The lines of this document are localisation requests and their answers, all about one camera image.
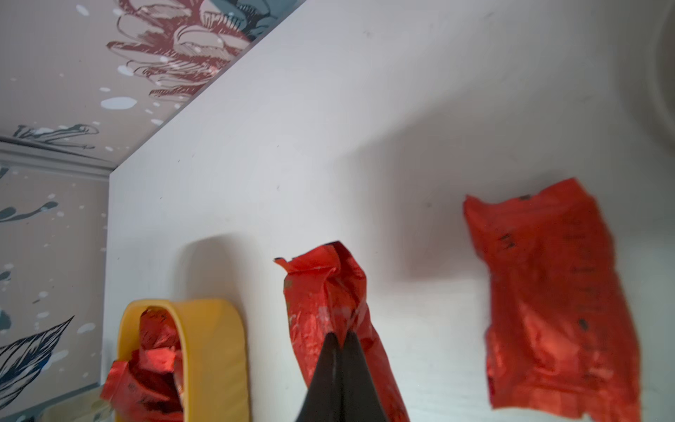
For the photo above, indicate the red tea bags pile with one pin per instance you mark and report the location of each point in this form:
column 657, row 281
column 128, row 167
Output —
column 149, row 386

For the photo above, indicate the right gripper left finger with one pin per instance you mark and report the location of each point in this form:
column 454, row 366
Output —
column 324, row 399

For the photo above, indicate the red tea bag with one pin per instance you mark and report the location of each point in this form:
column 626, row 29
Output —
column 326, row 291
column 561, row 338

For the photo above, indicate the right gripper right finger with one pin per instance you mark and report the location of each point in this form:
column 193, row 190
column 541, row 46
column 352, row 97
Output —
column 360, row 400

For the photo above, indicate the yellow plastic storage box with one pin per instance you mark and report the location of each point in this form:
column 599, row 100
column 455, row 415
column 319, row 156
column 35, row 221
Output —
column 213, row 341

